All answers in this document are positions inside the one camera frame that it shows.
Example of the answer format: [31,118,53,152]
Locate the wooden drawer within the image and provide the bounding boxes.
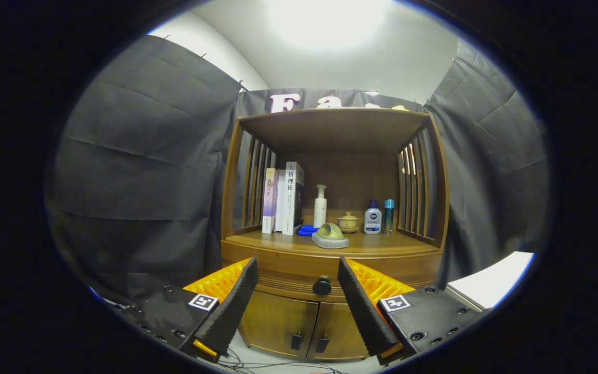
[221,240,442,303]

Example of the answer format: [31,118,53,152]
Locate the wooden cabinet door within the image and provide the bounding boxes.
[307,299,377,362]
[238,288,320,359]

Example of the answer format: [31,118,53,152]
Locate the beige lidded teacup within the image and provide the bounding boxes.
[337,211,360,234]

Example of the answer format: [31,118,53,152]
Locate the wooden countertop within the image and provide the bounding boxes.
[225,228,441,258]

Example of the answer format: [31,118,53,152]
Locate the white bottle with blue pump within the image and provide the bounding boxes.
[363,200,383,235]

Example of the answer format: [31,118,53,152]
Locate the purple book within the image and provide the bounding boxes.
[262,168,279,234]

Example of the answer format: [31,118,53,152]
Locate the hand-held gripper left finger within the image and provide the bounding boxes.
[115,257,259,363]

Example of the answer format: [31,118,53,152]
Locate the brown wooden cabinet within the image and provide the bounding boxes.
[220,108,450,363]

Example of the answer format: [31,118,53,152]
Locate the white table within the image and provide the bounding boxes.
[444,251,535,311]

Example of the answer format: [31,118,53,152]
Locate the thin white book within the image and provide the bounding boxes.
[275,169,287,233]

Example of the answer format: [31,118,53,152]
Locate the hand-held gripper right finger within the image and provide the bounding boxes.
[337,256,492,365]

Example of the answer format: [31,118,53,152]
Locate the white and black book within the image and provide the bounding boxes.
[282,162,305,236]

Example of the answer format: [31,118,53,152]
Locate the black floor cables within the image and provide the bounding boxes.
[216,348,351,374]

